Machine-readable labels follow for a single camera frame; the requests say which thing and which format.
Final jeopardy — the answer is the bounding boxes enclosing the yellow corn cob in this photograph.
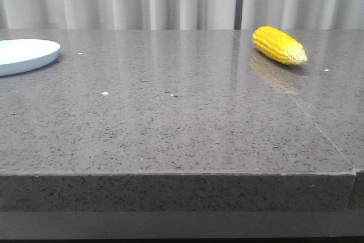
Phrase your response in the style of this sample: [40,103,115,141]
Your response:
[253,26,308,65]

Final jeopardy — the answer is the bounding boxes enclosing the white round plate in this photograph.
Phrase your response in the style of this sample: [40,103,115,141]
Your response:
[1,39,60,76]

